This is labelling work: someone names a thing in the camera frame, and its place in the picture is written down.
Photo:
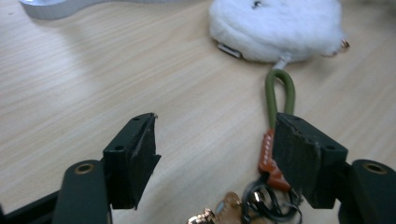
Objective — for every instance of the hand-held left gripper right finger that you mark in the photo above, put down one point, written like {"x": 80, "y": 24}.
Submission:
{"x": 302, "y": 158}

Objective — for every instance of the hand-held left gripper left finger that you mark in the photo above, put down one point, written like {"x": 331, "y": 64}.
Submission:
{"x": 127, "y": 161}

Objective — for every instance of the brass key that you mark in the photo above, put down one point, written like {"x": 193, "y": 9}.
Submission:
{"x": 229, "y": 205}

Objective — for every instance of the white fluffy plush pendant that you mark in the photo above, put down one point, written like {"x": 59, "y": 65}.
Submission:
{"x": 277, "y": 28}

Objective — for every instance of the white key holder stand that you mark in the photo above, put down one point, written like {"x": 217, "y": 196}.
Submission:
{"x": 56, "y": 7}

